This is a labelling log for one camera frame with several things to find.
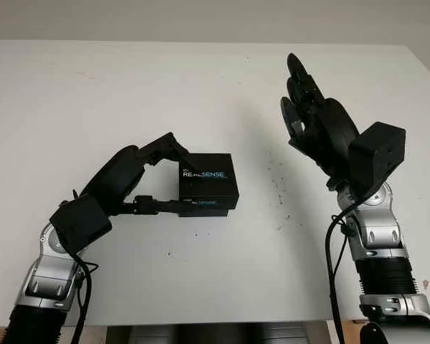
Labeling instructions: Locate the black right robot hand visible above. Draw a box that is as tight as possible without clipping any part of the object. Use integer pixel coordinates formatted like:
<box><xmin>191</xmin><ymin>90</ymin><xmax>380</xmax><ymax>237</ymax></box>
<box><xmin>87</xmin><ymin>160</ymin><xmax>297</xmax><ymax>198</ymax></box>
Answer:
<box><xmin>279</xmin><ymin>52</ymin><xmax>359</xmax><ymax>188</ymax></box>

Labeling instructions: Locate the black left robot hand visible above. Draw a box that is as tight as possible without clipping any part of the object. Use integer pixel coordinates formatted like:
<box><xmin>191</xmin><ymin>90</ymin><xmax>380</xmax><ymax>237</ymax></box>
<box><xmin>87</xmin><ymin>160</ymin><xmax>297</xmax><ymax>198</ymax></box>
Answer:
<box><xmin>80</xmin><ymin>132</ymin><xmax>194</xmax><ymax>219</ymax></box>

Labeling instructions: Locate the black box lid white label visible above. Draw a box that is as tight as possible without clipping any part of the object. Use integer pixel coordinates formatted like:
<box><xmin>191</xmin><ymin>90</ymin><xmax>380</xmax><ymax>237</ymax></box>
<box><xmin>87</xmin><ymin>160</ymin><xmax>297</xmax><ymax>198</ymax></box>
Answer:
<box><xmin>178</xmin><ymin>153</ymin><xmax>241</xmax><ymax>211</ymax></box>

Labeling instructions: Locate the dark grey robot torso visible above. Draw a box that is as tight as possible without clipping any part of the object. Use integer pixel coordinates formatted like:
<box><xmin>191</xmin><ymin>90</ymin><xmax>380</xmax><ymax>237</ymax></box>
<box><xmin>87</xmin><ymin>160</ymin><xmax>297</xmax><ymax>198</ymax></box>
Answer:
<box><xmin>105</xmin><ymin>324</ymin><xmax>330</xmax><ymax>344</ymax></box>

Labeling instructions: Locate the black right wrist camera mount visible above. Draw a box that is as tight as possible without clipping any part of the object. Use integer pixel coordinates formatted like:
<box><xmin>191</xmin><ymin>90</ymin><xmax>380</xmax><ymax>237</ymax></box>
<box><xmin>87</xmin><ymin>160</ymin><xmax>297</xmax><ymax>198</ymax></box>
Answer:
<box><xmin>347</xmin><ymin>121</ymin><xmax>406</xmax><ymax>197</ymax></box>

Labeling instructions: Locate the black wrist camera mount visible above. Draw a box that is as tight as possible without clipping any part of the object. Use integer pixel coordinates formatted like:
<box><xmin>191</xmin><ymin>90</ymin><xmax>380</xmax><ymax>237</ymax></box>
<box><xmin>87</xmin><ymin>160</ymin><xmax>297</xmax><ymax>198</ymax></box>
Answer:
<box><xmin>49</xmin><ymin>196</ymin><xmax>113</xmax><ymax>256</ymax></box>
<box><xmin>347</xmin><ymin>121</ymin><xmax>406</xmax><ymax>197</ymax></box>

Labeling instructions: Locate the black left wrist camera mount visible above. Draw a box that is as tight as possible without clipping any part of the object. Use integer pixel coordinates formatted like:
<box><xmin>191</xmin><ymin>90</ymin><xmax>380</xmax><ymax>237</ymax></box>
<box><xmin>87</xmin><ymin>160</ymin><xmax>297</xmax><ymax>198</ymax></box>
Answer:
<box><xmin>49</xmin><ymin>196</ymin><xmax>113</xmax><ymax>256</ymax></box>

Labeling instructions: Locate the black camera box base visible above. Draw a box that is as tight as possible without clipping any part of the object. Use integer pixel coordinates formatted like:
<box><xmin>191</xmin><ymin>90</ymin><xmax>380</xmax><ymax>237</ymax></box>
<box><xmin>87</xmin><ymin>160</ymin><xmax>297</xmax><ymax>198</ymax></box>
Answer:
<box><xmin>178</xmin><ymin>206</ymin><xmax>231</xmax><ymax>218</ymax></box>

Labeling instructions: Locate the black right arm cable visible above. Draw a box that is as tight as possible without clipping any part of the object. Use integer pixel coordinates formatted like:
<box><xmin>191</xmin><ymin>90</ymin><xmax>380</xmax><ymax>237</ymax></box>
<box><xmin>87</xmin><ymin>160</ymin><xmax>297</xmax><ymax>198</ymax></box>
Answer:
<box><xmin>325</xmin><ymin>202</ymin><xmax>360</xmax><ymax>344</ymax></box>

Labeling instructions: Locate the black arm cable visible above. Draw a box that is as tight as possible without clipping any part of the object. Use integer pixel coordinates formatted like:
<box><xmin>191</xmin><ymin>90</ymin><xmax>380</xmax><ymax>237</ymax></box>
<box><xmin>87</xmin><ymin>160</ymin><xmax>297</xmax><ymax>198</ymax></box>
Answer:
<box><xmin>325</xmin><ymin>202</ymin><xmax>360</xmax><ymax>344</ymax></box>
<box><xmin>70</xmin><ymin>189</ymin><xmax>100</xmax><ymax>344</ymax></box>

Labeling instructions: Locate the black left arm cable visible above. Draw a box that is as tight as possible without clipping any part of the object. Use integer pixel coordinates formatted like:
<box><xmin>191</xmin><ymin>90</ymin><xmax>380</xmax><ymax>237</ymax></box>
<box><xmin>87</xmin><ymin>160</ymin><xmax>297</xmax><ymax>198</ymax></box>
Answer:
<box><xmin>70</xmin><ymin>189</ymin><xmax>100</xmax><ymax>344</ymax></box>

